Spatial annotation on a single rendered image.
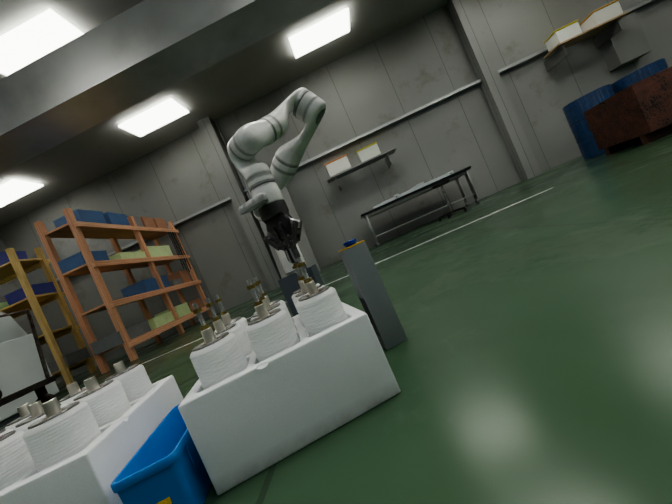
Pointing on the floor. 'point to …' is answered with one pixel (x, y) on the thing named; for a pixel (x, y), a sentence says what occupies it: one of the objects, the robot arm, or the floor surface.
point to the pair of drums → (600, 102)
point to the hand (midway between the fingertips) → (292, 255)
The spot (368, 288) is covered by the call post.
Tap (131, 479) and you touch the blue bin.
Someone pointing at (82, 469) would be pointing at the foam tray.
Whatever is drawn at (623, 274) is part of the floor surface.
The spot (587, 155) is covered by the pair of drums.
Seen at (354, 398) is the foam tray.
